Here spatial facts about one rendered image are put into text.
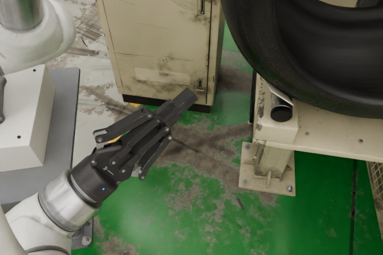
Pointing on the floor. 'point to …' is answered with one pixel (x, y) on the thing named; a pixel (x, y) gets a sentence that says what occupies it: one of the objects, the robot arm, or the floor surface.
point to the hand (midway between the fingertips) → (177, 106)
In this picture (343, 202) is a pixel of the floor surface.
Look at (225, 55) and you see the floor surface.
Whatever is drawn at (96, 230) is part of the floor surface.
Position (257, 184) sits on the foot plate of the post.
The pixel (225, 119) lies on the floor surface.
